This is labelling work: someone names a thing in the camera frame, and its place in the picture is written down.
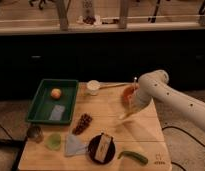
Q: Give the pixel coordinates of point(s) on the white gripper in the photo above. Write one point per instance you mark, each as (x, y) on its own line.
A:
(138, 101)

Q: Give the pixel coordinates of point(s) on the yellow banana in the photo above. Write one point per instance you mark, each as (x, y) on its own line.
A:
(125, 115)

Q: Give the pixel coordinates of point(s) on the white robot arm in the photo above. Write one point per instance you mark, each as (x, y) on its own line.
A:
(155, 85)

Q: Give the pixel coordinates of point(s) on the orange bowl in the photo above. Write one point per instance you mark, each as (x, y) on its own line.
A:
(126, 94)

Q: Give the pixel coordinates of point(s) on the metal spoon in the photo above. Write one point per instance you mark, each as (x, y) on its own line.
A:
(135, 82)

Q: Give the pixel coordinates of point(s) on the beige box on plate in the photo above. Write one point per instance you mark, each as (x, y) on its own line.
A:
(103, 147)

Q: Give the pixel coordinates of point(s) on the dark grape bunch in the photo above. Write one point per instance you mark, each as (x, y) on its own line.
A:
(82, 124)

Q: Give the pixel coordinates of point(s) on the green cucumber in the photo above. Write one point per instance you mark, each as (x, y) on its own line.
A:
(134, 155)

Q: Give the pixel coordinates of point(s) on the black plate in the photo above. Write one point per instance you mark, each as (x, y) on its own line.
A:
(92, 147)

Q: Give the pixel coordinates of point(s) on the blue grey cloth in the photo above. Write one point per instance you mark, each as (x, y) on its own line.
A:
(74, 146)

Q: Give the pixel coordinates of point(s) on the orange apple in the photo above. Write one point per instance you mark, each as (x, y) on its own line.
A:
(56, 93)

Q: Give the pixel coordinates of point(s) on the grey blue sponge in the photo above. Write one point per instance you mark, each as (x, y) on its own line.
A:
(57, 112)

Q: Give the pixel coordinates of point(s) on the green plastic tray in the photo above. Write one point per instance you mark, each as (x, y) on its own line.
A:
(43, 104)

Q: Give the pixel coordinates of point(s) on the green plastic cup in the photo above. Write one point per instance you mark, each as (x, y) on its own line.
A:
(53, 142)

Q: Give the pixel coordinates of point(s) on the metal cup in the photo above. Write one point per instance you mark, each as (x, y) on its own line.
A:
(34, 133)

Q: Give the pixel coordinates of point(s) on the white measuring cup wooden handle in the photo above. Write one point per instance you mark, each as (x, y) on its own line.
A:
(93, 86)

